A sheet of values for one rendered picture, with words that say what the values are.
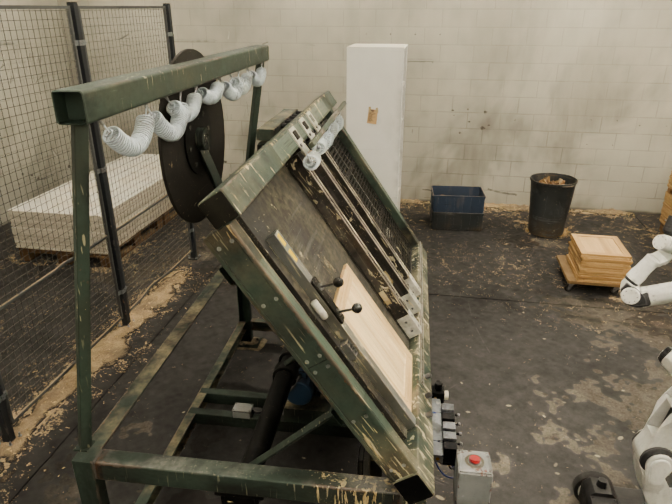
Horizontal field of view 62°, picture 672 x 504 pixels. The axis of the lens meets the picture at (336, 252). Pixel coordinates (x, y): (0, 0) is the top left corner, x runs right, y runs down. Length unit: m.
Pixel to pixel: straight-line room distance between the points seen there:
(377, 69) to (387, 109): 0.42
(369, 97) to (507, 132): 2.20
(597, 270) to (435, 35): 3.50
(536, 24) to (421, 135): 1.84
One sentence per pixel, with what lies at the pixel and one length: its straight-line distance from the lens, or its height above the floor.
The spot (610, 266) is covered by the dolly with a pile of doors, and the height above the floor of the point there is 0.30.
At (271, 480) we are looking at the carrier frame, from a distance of 2.30.
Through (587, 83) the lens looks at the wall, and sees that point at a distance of 7.66.
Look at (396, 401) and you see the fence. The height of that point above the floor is 1.01.
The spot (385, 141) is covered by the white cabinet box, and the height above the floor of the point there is 1.10.
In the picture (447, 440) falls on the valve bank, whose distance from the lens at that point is 2.54.
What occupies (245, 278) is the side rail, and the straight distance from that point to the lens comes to 1.80.
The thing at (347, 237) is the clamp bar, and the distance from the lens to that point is 2.67.
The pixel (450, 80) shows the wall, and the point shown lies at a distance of 7.46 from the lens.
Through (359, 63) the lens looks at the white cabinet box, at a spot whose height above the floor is 1.89.
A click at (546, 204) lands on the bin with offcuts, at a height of 0.40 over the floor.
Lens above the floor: 2.42
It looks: 23 degrees down
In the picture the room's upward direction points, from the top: straight up
